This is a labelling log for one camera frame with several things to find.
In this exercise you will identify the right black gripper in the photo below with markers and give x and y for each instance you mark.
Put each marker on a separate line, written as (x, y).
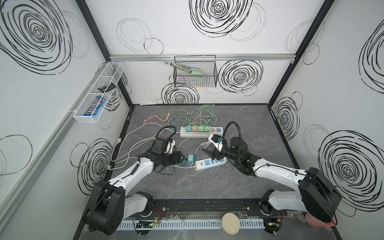
(216, 152)

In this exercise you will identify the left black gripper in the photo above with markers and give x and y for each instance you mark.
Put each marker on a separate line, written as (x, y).
(177, 157)

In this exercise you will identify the long colourful power strip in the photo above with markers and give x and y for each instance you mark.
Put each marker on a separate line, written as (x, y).
(214, 130)

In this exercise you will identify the teal plug adapter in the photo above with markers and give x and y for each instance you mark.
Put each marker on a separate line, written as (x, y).
(191, 158)
(189, 128)

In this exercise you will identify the short blue power strip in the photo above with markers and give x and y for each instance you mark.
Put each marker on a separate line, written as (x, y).
(209, 163)

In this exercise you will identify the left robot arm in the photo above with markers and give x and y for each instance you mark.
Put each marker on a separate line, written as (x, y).
(110, 201)

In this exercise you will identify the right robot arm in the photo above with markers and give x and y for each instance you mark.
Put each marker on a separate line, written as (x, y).
(311, 191)

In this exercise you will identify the beige round lid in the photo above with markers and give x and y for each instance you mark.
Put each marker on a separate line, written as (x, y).
(230, 224)

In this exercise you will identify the blue candy packet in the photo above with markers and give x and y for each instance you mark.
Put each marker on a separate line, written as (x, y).
(95, 106)

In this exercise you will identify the black remote control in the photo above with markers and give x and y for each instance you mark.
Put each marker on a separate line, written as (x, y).
(107, 88)

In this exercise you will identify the pink cup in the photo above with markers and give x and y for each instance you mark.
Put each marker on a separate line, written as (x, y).
(312, 221)

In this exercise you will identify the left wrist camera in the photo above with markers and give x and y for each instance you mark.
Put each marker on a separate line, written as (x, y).
(170, 147)

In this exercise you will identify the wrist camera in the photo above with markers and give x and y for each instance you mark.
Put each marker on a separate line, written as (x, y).
(170, 147)
(217, 141)

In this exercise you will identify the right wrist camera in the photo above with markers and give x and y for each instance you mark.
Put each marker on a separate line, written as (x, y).
(217, 141)

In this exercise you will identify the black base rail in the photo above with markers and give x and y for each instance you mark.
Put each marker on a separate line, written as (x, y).
(228, 205)

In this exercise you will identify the white slotted cable duct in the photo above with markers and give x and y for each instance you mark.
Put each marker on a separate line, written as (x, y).
(129, 225)

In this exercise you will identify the clear wall shelf basket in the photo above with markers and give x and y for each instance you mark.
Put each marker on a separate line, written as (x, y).
(103, 96)

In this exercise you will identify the black wire basket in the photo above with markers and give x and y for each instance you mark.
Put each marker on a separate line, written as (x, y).
(206, 63)

